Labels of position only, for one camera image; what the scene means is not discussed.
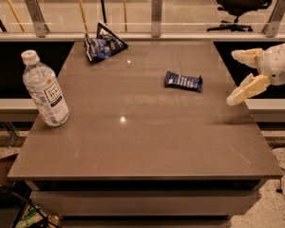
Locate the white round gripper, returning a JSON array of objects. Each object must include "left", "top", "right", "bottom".
[{"left": 226, "top": 43, "right": 285, "bottom": 105}]

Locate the blue rxbar blueberry wrapper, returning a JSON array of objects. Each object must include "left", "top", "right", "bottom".
[{"left": 164, "top": 71, "right": 203, "bottom": 92}]

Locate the blue chip bag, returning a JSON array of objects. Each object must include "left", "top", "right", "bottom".
[{"left": 84, "top": 22, "right": 128, "bottom": 62}]

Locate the black office chair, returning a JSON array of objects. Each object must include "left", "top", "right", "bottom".
[{"left": 208, "top": 0, "right": 273, "bottom": 31}]

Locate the clear plastic water bottle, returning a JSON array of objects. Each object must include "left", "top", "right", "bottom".
[{"left": 21, "top": 49, "right": 69, "bottom": 126}]

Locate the green snack package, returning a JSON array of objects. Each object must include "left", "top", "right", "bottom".
[{"left": 15, "top": 204, "right": 61, "bottom": 228}]

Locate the right metal railing bracket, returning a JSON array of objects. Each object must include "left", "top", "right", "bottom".
[{"left": 262, "top": 0, "right": 285, "bottom": 37}]

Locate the metal railing bracket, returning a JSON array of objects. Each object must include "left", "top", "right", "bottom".
[
  {"left": 25, "top": 0, "right": 49, "bottom": 38},
  {"left": 262, "top": 0, "right": 285, "bottom": 37},
  {"left": 151, "top": 0, "right": 162, "bottom": 37}
]

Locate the middle metal railing bracket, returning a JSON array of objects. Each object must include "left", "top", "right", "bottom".
[{"left": 151, "top": 0, "right": 162, "bottom": 37}]

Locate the black floor cable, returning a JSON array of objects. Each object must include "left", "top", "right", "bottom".
[{"left": 270, "top": 145, "right": 285, "bottom": 204}]

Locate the left metal railing bracket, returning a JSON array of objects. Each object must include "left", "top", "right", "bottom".
[{"left": 25, "top": 0, "right": 49, "bottom": 38}]

